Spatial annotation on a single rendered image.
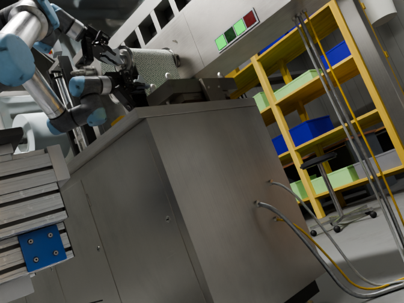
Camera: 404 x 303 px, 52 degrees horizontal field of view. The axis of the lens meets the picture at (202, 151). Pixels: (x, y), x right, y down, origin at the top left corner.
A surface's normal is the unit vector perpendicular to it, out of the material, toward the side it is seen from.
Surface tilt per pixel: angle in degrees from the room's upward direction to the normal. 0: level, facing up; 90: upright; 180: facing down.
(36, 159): 90
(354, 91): 90
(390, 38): 90
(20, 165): 90
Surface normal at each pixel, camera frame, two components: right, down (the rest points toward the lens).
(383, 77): -0.68, 0.14
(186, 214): 0.64, -0.36
